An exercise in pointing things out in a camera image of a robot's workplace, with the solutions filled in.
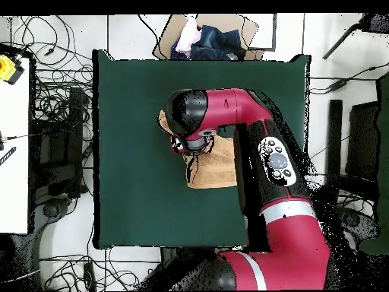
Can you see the orange terry towel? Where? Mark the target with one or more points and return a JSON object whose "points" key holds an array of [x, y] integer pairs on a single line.
{"points": [[218, 170]]}

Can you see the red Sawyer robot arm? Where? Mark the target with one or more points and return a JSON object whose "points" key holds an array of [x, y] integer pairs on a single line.
{"points": [[288, 243]]}

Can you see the black flat panel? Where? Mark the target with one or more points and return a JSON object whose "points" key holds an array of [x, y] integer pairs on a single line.
{"points": [[363, 137]]}

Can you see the dark green table cloth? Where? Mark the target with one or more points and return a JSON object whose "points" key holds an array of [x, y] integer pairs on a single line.
{"points": [[136, 182]]}

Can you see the black equipment stand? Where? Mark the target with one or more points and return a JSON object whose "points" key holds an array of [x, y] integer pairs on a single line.
{"points": [[76, 121]]}

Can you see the pink garment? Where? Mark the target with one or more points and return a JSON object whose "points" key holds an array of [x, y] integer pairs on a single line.
{"points": [[188, 36]]}

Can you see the blue denim jeans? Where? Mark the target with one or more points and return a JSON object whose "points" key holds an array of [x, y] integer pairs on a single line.
{"points": [[218, 42]]}

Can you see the brown cardboard box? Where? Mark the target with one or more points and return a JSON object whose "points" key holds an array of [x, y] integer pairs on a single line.
{"points": [[226, 21]]}

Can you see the grey round stand base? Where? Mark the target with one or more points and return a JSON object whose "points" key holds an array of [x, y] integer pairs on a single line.
{"points": [[51, 210], [352, 220]]}

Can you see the black power strip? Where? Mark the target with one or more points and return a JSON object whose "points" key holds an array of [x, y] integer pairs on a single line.
{"points": [[89, 276]]}

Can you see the black upright bar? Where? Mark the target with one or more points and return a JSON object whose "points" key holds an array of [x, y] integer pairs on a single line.
{"points": [[335, 133]]}

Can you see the white desk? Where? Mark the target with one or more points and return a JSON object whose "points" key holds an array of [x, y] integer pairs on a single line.
{"points": [[13, 188]]}

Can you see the yellow emergency stop button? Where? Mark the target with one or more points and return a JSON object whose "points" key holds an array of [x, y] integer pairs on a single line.
{"points": [[6, 68]]}

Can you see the black tripod leg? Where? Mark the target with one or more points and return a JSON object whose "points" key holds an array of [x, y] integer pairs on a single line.
{"points": [[376, 22]]}

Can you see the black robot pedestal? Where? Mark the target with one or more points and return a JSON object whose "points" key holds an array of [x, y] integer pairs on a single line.
{"points": [[170, 252]]}

